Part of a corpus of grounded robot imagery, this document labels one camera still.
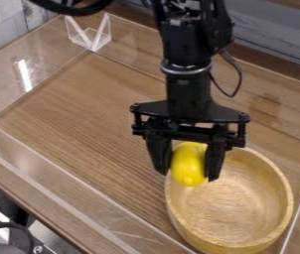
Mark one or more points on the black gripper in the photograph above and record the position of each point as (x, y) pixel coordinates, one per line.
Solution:
(189, 116)

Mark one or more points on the yellow lemon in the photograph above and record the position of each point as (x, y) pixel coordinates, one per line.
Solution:
(188, 164)

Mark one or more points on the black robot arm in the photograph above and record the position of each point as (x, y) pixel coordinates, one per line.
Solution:
(196, 31)

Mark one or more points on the brown wooden bowl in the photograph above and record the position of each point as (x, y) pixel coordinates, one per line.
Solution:
(238, 214)

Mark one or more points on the clear acrylic tray wall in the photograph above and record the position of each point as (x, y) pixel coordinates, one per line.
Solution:
(77, 168)

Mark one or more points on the clear acrylic corner bracket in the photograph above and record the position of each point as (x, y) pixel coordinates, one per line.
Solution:
(92, 39)

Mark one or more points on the black metal bracket with screw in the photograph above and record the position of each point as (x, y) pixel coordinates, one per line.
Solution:
(37, 247)

